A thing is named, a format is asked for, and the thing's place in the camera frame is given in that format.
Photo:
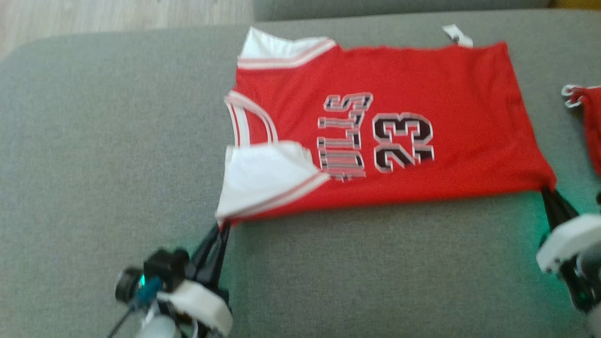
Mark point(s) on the red white basketball jersey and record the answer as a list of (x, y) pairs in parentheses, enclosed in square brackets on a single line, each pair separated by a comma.
[(446, 80)]

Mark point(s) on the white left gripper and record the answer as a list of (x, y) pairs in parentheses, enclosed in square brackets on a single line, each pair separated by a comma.
[(202, 305)]

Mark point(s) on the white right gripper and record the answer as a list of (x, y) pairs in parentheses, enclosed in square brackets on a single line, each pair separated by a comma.
[(568, 241)]

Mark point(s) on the large grey sofa seat cushion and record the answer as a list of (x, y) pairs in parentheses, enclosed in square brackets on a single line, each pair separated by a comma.
[(84, 164)]

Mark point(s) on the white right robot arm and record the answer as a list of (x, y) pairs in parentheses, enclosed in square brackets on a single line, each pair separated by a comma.
[(589, 281)]

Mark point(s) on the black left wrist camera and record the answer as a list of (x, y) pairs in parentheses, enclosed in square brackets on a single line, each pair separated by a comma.
[(162, 270)]

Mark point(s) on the small grey sofa cushion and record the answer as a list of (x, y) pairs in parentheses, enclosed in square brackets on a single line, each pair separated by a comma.
[(375, 8)]

